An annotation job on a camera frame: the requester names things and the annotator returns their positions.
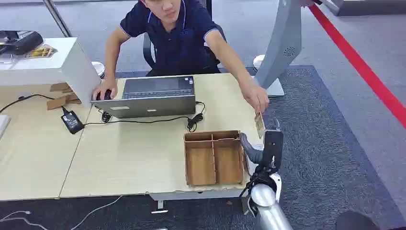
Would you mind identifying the grey metal pole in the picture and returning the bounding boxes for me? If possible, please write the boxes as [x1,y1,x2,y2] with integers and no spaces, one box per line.
[42,0,73,38]

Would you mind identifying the small brown cardboard piece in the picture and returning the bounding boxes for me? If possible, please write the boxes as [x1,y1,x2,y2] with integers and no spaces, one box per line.
[49,82,71,93]

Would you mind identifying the person's left hand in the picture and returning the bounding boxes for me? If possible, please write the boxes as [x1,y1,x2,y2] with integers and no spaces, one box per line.
[241,80,270,115]

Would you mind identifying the grey laptop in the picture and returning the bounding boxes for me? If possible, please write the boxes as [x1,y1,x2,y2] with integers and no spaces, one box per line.
[90,75,197,120]

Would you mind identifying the long white floor cable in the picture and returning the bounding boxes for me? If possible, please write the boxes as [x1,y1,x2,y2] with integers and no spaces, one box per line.
[70,195,124,230]

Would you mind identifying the white desk leg bracket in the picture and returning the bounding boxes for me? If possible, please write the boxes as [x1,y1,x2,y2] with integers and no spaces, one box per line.
[150,200,169,215]

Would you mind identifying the white cable with plug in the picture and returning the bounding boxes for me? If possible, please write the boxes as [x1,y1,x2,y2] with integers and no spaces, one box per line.
[0,210,49,230]

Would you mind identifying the person's right hand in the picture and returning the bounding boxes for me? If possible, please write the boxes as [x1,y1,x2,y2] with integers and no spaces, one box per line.
[92,79,118,102]

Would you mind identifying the white cabinet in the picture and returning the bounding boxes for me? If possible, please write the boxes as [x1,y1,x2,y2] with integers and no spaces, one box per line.
[0,37,102,108]

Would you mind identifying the grey kiosk stand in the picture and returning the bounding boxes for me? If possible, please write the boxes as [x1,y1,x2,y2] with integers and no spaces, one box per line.
[252,0,315,98]

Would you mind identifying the black device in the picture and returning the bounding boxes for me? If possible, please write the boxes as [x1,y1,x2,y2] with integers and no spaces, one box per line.
[0,30,45,57]

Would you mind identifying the white flat board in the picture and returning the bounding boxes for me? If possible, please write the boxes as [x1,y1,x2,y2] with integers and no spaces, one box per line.
[0,115,11,139]

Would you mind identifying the red floor tape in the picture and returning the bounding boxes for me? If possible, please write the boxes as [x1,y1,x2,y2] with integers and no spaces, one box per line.
[308,3,406,129]

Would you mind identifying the dark grey carpet mat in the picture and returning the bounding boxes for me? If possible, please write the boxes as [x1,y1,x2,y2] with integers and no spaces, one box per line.
[0,65,406,230]

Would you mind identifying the large brown cardboard piece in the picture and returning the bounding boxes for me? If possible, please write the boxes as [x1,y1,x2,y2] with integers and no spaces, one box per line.
[46,95,68,111]

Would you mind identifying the person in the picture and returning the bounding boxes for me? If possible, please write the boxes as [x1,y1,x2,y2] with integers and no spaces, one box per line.
[92,0,270,115]

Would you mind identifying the black adapter mains cable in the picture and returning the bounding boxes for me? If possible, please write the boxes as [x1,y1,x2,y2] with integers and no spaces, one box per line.
[0,93,69,115]

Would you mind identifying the folded brown cardboard piece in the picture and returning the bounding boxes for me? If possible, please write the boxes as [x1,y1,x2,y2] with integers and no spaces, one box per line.
[65,92,82,105]

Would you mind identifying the black power adapter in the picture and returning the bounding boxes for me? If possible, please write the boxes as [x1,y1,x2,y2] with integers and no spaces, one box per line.
[60,110,86,135]

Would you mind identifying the grey platform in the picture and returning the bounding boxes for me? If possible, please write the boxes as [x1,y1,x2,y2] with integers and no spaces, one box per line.
[319,0,406,17]

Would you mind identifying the yellow printed packet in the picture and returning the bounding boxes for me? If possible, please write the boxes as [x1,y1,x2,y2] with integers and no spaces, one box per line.
[24,44,58,60]

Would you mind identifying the black office chair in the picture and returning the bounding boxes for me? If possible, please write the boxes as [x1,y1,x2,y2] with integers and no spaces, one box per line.
[142,0,228,78]

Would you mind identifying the printed card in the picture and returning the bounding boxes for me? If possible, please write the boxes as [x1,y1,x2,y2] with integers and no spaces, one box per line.
[254,112,266,139]

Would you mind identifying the wooden divided card box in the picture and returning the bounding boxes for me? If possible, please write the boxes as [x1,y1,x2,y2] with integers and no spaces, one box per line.
[183,130,247,187]

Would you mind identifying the round white base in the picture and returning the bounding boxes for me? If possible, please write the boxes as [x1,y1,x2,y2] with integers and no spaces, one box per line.
[252,54,266,71]
[91,61,106,79]

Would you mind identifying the black robot foot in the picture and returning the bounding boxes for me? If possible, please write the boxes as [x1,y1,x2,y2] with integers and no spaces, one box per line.
[335,211,380,230]

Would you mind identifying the black computer mouse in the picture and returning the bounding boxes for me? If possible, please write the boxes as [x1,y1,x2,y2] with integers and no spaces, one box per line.
[96,90,113,101]

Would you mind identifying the black laptop charging cable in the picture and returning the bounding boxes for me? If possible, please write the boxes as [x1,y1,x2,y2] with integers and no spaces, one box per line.
[84,101,206,133]

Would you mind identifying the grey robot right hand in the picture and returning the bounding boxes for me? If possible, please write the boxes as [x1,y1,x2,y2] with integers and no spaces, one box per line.
[240,119,284,175]

